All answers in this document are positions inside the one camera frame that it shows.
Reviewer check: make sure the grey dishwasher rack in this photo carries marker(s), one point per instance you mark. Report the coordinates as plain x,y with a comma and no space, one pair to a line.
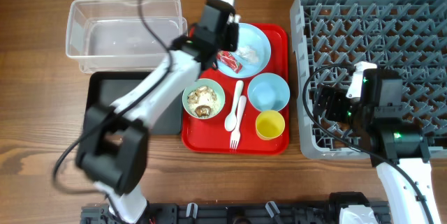
408,36

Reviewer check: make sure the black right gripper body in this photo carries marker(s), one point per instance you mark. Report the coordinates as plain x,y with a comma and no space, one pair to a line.
336,107

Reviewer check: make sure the black plastic tray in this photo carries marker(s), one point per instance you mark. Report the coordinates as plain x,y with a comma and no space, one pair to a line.
106,87

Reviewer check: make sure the white plastic spoon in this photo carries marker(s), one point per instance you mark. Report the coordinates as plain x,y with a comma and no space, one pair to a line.
231,119

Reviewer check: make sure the red snack wrapper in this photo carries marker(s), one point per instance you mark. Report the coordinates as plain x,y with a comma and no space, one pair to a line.
230,61

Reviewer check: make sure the white plastic fork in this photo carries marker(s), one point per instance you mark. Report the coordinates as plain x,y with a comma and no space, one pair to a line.
236,134

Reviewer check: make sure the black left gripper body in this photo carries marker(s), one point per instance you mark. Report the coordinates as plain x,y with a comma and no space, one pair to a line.
228,40

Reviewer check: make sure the clear plastic waste bin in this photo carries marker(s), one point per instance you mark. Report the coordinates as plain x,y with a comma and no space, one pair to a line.
107,35

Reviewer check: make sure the white tissue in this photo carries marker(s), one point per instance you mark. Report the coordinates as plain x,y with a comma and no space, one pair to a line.
248,54

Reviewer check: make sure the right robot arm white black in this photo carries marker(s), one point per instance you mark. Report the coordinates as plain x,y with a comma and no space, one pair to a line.
397,149

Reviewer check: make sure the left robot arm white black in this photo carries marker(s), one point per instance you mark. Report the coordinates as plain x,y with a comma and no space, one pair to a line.
113,148

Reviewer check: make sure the yellow plastic cup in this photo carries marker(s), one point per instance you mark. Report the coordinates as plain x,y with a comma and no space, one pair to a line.
269,125

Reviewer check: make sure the red serving tray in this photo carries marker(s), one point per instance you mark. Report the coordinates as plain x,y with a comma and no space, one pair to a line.
209,135

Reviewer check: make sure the green bowl with food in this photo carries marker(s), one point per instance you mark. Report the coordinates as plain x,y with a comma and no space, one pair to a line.
204,99

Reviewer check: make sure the light blue bowl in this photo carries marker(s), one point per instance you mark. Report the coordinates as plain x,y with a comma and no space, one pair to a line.
268,91

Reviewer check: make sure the light blue plate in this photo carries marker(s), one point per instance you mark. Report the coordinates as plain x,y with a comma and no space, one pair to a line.
252,36

